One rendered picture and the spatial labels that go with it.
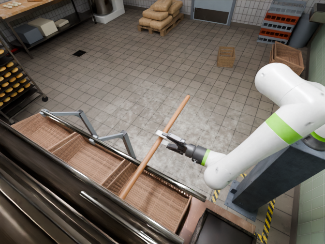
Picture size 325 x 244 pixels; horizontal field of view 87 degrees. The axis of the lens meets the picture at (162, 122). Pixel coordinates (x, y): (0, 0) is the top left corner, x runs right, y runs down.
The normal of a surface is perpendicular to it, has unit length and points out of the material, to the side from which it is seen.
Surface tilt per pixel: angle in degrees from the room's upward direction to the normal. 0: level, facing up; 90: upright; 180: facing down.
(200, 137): 0
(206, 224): 0
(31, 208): 20
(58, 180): 9
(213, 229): 0
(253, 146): 54
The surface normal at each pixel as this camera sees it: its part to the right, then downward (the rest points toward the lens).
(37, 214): -0.21, -0.35
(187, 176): -0.04, -0.62
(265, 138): -0.78, -0.07
